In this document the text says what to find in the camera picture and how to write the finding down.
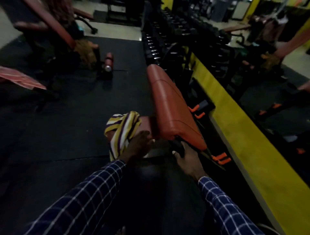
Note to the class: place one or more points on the person's right hand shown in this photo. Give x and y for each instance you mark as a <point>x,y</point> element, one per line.
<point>191,162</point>

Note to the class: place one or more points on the person's left hand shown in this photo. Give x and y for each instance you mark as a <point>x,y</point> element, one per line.
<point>136,147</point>

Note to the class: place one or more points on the person's left fingers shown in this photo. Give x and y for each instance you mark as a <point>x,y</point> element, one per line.
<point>144,138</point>

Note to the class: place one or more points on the person's right thumb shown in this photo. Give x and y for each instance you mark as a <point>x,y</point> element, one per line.
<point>178,156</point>

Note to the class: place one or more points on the yellow purple striped towel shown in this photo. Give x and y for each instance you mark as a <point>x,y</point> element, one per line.
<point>122,130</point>

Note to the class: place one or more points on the red bench backrest pad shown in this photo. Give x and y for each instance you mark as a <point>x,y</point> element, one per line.
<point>172,104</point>

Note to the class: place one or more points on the person's left forearm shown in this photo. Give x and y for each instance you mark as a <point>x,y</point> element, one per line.
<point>82,201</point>

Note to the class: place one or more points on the person's right forearm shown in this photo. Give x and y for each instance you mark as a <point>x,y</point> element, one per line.
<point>225,210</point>

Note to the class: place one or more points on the person's dark trousers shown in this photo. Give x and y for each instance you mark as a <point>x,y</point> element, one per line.
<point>157,198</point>

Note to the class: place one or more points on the black dumbbell rack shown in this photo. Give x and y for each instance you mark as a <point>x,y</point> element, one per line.
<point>174,38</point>

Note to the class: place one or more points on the mustard yellow cloth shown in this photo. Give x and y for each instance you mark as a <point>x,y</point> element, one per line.
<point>84,50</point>

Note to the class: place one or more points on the red white striped cloth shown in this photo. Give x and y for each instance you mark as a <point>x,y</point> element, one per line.
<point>21,78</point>

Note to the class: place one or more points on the red flat bench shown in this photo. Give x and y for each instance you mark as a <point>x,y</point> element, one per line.
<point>83,15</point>

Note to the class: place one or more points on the red padded incline bench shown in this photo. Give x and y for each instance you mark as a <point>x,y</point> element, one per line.
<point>52,24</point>

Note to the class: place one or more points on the black orange bench frame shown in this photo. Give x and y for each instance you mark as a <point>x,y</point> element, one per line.
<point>205,109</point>

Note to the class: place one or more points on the large wall mirror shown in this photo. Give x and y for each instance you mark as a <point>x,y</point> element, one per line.
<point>266,72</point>

